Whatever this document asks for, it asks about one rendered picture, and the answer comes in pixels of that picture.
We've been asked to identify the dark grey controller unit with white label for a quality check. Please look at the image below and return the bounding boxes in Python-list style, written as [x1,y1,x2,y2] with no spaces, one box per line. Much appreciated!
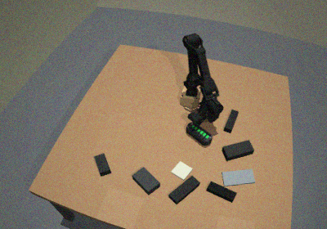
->
[186,122,213,146]

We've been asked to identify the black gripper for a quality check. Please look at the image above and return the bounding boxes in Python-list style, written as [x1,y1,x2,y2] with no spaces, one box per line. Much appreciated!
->
[188,102,210,126]

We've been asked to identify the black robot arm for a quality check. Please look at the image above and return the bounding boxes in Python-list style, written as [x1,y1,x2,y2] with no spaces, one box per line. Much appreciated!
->
[182,33,223,123]

